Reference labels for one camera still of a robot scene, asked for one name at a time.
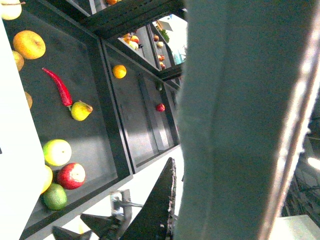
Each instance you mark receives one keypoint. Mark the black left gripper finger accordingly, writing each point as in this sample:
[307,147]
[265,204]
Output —
[156,219]

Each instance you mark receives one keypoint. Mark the black fruit shelf tray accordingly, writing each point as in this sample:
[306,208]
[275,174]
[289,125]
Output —
[76,56]

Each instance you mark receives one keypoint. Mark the red bitten apple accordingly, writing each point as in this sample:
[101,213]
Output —
[71,176]

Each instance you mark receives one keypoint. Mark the green lime by apple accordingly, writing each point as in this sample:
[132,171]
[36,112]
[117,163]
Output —
[55,197]

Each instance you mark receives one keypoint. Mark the small red fruit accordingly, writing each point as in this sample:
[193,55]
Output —
[160,107]

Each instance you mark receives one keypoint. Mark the green apple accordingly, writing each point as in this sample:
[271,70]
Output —
[57,152]

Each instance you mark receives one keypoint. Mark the orange in next tray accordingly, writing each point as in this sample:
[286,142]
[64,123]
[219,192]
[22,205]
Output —
[119,71]

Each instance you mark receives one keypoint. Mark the red chili pepper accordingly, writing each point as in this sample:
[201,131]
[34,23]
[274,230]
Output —
[64,93]

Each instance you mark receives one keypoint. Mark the brownish yellow pear lower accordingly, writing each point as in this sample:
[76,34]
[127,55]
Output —
[29,99]

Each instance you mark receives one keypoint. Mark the brownish yellow pear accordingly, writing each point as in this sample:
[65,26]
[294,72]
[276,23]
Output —
[19,60]
[29,99]

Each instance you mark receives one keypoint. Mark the golden yellow apple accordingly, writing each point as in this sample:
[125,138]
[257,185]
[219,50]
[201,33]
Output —
[29,44]

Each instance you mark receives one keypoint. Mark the white apple right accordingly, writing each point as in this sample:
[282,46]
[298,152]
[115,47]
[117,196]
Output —
[11,9]

